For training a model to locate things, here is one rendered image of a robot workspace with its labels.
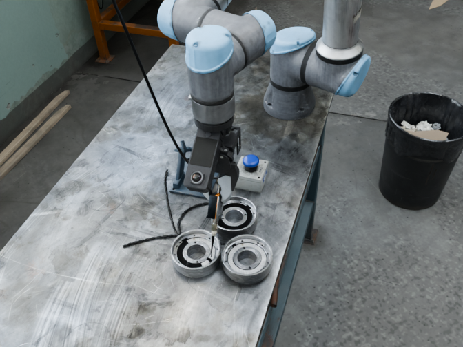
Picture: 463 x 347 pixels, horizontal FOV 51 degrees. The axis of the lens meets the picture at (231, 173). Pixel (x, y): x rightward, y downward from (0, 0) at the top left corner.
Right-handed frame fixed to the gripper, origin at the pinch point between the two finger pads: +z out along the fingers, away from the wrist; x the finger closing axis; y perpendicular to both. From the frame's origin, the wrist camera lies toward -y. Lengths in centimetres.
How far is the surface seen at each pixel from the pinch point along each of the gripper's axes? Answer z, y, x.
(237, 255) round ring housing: 10.2, -5.0, -5.5
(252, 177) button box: 8.7, 16.8, -3.4
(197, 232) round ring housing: 9.7, -1.4, 4.4
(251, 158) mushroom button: 5.7, 20.1, -2.4
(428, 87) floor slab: 93, 201, -65
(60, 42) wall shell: 70, 166, 152
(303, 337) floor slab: 93, 26, -20
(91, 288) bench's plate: 13.2, -18.0, 22.0
